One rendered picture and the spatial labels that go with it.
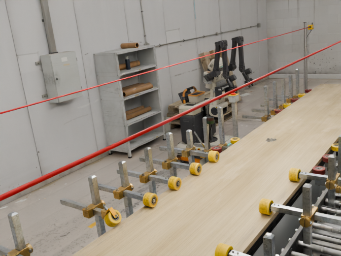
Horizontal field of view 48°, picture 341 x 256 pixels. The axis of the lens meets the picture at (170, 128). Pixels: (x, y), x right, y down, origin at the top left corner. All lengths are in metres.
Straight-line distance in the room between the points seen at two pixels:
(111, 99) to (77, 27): 1.11
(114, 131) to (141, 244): 3.96
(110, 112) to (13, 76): 1.52
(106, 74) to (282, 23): 6.37
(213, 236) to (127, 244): 0.43
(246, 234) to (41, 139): 3.73
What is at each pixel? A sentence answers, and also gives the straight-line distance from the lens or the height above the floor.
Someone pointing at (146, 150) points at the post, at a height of 1.13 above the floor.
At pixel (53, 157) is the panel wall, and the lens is 5.42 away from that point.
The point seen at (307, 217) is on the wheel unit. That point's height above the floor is 0.97.
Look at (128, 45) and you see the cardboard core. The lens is 5.99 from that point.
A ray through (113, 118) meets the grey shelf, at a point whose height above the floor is 0.61.
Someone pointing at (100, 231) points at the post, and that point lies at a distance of 2.38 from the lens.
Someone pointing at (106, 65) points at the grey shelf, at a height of 1.38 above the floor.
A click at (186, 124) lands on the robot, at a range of 5.12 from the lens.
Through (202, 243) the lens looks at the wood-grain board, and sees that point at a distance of 1.95.
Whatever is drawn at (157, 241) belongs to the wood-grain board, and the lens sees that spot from 2.00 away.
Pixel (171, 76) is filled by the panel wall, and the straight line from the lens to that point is 7.22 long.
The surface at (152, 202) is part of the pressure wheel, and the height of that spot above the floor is 0.93.
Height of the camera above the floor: 1.96
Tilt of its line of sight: 16 degrees down
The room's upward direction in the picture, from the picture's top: 6 degrees counter-clockwise
